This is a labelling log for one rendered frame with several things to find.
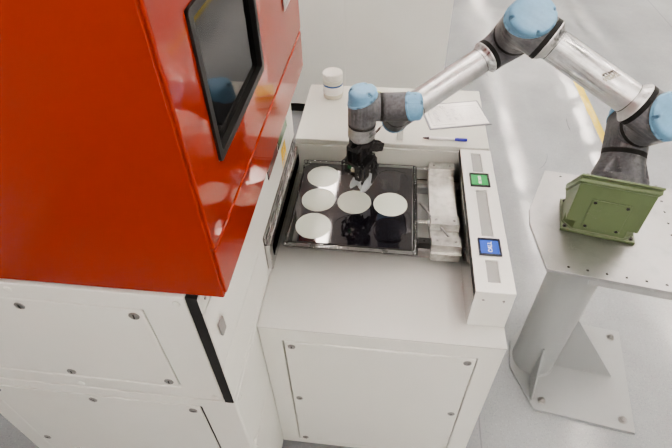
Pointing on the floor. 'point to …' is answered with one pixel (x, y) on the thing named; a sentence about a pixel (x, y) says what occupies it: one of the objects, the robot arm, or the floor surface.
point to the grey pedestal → (570, 359)
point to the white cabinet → (376, 389)
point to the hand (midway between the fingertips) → (364, 187)
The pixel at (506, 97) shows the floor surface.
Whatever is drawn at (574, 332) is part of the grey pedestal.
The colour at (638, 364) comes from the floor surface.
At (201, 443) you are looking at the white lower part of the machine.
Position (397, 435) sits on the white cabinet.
